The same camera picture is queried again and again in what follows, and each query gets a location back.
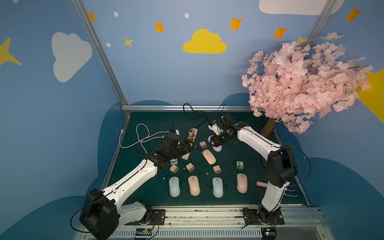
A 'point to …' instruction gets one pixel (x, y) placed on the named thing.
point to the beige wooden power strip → (191, 137)
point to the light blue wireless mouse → (217, 187)
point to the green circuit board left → (143, 232)
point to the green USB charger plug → (239, 165)
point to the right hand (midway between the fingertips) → (216, 140)
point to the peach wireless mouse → (209, 156)
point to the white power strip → (174, 161)
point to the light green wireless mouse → (174, 186)
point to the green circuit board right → (269, 233)
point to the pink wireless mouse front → (194, 185)
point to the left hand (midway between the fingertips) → (191, 143)
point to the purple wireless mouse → (218, 148)
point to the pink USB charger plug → (217, 170)
